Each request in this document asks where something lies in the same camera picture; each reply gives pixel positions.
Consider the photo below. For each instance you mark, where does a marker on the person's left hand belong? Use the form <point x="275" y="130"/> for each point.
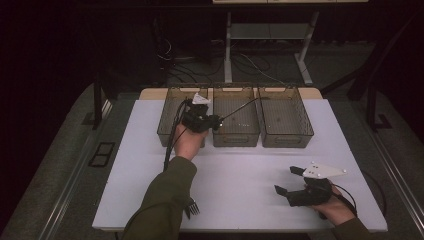
<point x="188" y="145"/>

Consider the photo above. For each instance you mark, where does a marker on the black metal stand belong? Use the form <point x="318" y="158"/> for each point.
<point x="371" y="106"/>
<point x="97" y="100"/>

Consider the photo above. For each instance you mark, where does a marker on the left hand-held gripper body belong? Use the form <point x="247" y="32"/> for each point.
<point x="196" y="120"/>

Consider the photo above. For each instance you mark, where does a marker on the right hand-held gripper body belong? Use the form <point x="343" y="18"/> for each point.
<point x="311" y="195"/>

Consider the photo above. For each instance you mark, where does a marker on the aluminium rail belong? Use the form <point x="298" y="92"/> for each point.
<point x="393" y="166"/>
<point x="71" y="176"/>

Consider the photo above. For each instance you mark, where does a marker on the grey metal frame desk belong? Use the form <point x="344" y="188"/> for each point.
<point x="228" y="50"/>

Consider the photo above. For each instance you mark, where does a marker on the smoky transparent plastic bin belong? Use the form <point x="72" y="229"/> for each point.
<point x="165" y="126"/>
<point x="246" y="116"/>
<point x="283" y="113"/>

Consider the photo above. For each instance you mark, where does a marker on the person's right hand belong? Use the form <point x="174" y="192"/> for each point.
<point x="336" y="210"/>

